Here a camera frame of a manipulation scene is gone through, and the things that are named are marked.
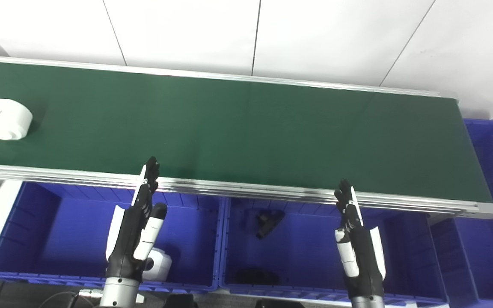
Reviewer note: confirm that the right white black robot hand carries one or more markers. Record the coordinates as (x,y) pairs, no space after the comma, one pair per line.
(362,261)

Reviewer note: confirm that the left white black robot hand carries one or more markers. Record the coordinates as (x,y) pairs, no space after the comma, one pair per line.
(130,239)

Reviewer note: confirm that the white cylindrical plastic part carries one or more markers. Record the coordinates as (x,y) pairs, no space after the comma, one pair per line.
(3,119)

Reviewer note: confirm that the white blocky plastic part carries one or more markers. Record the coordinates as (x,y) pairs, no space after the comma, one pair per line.
(160,264)

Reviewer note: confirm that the blue plastic bin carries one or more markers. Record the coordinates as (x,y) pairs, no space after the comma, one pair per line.
(490,239)
(66,231)
(306,252)

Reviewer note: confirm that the black angled plastic part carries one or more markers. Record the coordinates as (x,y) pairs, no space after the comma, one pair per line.
(268,222)

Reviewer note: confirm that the black flat plastic part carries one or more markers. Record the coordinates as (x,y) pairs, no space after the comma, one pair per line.
(256,276)

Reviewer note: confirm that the green conveyor belt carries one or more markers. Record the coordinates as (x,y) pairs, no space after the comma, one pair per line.
(246,128)

